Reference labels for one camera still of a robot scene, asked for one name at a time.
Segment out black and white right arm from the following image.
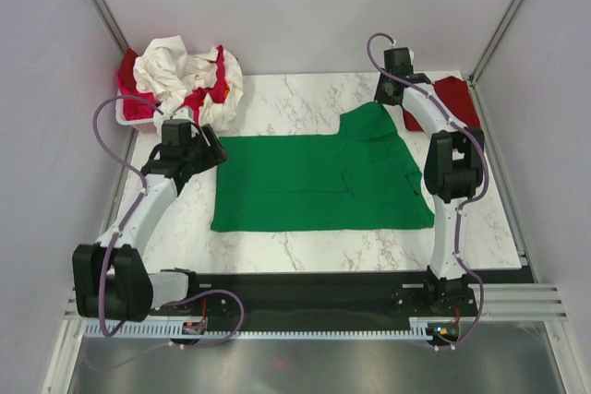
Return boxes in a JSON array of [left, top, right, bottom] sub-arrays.
[[375, 46, 488, 316]]

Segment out crumpled white shirt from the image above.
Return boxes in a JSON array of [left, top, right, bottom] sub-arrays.
[[133, 35, 219, 114], [199, 45, 244, 132]]

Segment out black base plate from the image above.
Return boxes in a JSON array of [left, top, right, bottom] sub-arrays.
[[182, 271, 479, 333]]

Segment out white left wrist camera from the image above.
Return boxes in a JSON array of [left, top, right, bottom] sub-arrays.
[[170, 106, 196, 123]]

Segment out white slotted cable duct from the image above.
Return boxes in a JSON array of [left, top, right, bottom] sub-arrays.
[[107, 317, 461, 343]]

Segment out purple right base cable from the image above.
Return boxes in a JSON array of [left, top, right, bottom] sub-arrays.
[[427, 278, 484, 352]]

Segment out folded dark red t shirt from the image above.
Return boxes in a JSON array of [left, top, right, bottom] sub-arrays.
[[431, 76, 481, 128]]

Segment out crumpled red shirt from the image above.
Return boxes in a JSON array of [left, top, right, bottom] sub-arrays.
[[116, 48, 138, 88]]

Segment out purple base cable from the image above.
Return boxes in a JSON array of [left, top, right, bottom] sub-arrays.
[[427, 278, 484, 352], [168, 290, 250, 352]]

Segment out right aluminium frame post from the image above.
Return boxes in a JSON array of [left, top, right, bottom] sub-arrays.
[[466, 0, 555, 86]]

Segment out white laundry basket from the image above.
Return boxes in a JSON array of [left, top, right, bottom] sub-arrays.
[[115, 94, 161, 133]]

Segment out crumpled pink shirt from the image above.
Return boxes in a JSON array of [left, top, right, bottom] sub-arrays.
[[115, 36, 244, 130]]

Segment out green t shirt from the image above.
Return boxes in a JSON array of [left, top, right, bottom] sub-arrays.
[[211, 102, 435, 233]]

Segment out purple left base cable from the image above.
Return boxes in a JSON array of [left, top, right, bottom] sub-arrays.
[[168, 290, 250, 352]]

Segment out aluminium front rail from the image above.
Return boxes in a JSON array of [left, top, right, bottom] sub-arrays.
[[64, 281, 569, 321]]

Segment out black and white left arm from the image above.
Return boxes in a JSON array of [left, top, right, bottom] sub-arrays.
[[72, 119, 228, 335]]

